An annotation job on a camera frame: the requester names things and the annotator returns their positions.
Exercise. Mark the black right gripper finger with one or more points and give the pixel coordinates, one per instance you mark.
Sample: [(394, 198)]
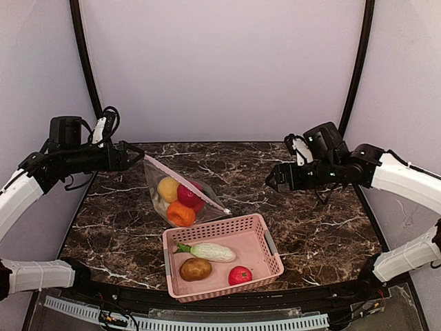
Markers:
[(278, 187), (271, 178)]

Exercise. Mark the red apple front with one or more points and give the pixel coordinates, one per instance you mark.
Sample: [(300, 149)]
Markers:
[(239, 275)]

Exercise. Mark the pink plastic basket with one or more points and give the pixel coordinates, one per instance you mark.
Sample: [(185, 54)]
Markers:
[(247, 236)]

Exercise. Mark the yellow fruit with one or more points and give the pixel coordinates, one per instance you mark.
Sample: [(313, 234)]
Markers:
[(168, 189)]

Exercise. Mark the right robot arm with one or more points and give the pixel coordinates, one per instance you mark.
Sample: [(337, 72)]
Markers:
[(322, 157)]

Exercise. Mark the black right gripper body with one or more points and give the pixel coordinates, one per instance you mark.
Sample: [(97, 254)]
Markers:
[(287, 176)]

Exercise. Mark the black frame post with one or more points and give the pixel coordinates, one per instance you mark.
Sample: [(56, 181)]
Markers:
[(363, 44), (82, 48)]

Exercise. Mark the orange fruit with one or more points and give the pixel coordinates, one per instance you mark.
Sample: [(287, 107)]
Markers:
[(181, 215)]

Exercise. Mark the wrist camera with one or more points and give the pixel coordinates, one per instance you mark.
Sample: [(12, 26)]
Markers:
[(298, 147), (106, 126)]

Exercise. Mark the clear zip top bag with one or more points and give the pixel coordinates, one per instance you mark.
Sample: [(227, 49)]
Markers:
[(213, 208)]

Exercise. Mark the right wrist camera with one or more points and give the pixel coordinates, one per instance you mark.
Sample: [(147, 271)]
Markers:
[(298, 147)]

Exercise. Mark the red fruit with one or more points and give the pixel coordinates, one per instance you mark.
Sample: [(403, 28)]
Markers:
[(197, 203), (183, 194)]

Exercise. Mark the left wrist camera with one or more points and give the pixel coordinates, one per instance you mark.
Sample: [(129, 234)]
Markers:
[(106, 126)]

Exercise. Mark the black left frame post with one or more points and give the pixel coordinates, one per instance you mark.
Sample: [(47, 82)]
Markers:
[(82, 48)]

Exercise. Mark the black right frame post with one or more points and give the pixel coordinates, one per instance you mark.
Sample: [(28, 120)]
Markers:
[(363, 44)]

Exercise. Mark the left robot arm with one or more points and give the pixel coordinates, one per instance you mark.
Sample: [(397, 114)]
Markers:
[(73, 147)]

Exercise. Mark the brown potato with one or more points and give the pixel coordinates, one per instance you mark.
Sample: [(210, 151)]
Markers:
[(195, 269)]

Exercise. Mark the white radish vegetable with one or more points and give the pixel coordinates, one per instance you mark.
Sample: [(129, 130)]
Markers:
[(210, 251)]

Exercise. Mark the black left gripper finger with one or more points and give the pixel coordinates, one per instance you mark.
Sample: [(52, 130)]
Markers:
[(127, 163), (138, 152)]

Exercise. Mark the black front rail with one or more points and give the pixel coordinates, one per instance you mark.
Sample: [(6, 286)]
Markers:
[(336, 298)]

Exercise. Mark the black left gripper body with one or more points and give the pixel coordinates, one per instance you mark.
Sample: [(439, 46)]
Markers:
[(120, 156)]

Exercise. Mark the white cable duct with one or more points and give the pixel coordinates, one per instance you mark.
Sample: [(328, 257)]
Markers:
[(175, 320)]

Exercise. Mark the pale green cabbage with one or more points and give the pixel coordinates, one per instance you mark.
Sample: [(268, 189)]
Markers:
[(160, 205)]

